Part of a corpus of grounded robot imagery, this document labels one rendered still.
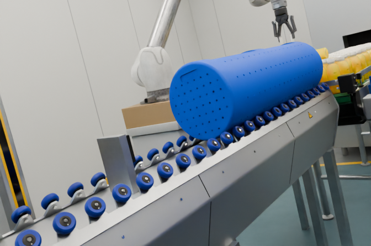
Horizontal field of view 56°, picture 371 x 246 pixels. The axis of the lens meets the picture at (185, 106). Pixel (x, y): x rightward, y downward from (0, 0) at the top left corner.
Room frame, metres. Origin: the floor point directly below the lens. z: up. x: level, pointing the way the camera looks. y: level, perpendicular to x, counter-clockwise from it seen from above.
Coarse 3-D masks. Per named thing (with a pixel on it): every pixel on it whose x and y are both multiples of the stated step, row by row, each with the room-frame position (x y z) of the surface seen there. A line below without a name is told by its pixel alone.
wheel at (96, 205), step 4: (88, 200) 0.73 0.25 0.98; (92, 200) 0.74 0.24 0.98; (96, 200) 0.74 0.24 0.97; (100, 200) 0.75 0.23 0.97; (88, 204) 0.73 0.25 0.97; (92, 204) 0.73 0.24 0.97; (96, 204) 0.73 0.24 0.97; (100, 204) 0.74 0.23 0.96; (104, 204) 0.74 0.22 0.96; (84, 208) 0.73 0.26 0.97; (88, 208) 0.72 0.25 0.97; (92, 208) 0.72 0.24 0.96; (96, 208) 0.73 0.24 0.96; (100, 208) 0.73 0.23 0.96; (104, 208) 0.74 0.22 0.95; (88, 212) 0.72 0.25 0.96; (92, 212) 0.72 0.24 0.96; (96, 212) 0.72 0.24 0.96; (100, 212) 0.72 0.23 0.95; (92, 216) 0.72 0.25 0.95; (96, 216) 0.72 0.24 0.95
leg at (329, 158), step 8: (328, 152) 1.80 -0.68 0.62; (328, 160) 1.81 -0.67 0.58; (328, 168) 1.81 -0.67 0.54; (336, 168) 1.82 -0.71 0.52; (328, 176) 1.82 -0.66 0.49; (336, 176) 1.80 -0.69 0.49; (328, 184) 1.82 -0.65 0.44; (336, 184) 1.80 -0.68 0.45; (336, 192) 1.80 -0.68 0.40; (336, 200) 1.81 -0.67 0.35; (336, 208) 1.82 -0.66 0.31; (344, 208) 1.82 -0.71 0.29; (336, 216) 1.82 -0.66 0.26; (344, 216) 1.80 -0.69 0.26; (344, 224) 1.80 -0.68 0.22; (344, 232) 1.80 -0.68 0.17; (344, 240) 1.81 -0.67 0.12
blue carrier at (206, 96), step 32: (192, 64) 1.21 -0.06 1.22; (224, 64) 1.21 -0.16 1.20; (256, 64) 1.32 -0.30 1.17; (288, 64) 1.49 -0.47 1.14; (320, 64) 1.74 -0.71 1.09; (192, 96) 1.23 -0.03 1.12; (224, 96) 1.14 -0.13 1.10; (256, 96) 1.24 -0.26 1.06; (288, 96) 1.49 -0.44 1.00; (192, 128) 1.25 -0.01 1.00; (224, 128) 1.16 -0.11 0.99
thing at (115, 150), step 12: (108, 144) 0.91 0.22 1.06; (120, 144) 0.88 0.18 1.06; (108, 156) 0.92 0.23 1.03; (120, 156) 0.89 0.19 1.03; (132, 156) 0.91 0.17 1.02; (108, 168) 0.93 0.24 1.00; (120, 168) 0.90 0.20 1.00; (132, 168) 0.89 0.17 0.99; (108, 180) 0.94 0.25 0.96; (120, 180) 0.91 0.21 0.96; (132, 180) 0.89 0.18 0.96; (132, 192) 0.88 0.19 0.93
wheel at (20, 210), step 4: (20, 208) 0.81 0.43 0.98; (24, 208) 0.81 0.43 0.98; (28, 208) 0.82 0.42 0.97; (16, 212) 0.80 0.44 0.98; (20, 212) 0.80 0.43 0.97; (24, 212) 0.81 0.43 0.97; (28, 212) 0.82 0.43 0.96; (12, 216) 0.80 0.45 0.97; (16, 216) 0.80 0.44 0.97; (20, 216) 0.81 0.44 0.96; (12, 220) 0.80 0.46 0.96; (16, 220) 0.80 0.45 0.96
